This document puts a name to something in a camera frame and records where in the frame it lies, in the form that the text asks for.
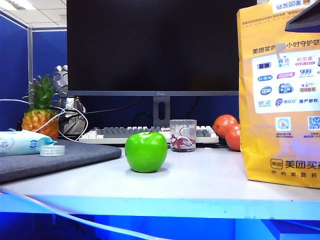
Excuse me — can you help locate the clear tape roll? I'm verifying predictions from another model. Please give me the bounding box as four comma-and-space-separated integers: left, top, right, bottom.
39, 144, 67, 157

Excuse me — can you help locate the plastic pineapple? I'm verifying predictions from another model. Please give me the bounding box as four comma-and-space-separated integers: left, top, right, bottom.
21, 73, 61, 140

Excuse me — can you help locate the white and grey keyboard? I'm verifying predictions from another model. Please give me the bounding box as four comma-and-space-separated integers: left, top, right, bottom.
78, 125, 220, 145

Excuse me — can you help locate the black computer monitor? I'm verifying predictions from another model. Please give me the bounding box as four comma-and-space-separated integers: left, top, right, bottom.
66, 0, 258, 97

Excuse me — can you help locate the grey partition frame post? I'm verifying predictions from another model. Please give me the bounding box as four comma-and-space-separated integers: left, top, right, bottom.
27, 26, 34, 106

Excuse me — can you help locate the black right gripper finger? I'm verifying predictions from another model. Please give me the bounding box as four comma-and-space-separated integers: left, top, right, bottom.
285, 1, 320, 34

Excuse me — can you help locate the dark grey fabric pad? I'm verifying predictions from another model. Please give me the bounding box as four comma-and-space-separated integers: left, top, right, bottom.
0, 138, 123, 184

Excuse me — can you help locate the clear plastic cup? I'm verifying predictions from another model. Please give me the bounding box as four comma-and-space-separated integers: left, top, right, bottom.
169, 119, 198, 153

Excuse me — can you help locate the thin white cable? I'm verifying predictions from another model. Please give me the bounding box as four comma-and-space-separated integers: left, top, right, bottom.
0, 98, 89, 142

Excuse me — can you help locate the orange round fruit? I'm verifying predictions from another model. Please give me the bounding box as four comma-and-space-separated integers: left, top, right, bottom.
224, 124, 242, 152
212, 114, 240, 138

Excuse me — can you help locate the thick white cable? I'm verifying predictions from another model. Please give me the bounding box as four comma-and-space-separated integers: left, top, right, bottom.
0, 187, 173, 240

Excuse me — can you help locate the black monitor cable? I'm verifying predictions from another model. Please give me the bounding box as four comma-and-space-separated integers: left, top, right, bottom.
81, 96, 154, 126

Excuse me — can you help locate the blue wet wipes pack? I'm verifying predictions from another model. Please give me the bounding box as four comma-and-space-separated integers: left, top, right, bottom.
0, 129, 58, 158

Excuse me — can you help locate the green apple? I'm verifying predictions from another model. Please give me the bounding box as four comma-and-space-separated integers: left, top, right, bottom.
124, 129, 169, 173

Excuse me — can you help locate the yellow printed paper bag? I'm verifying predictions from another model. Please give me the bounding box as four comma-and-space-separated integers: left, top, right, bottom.
236, 0, 320, 189

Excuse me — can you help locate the grey monitor stand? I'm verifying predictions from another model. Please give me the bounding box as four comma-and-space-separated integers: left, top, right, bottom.
152, 95, 171, 127

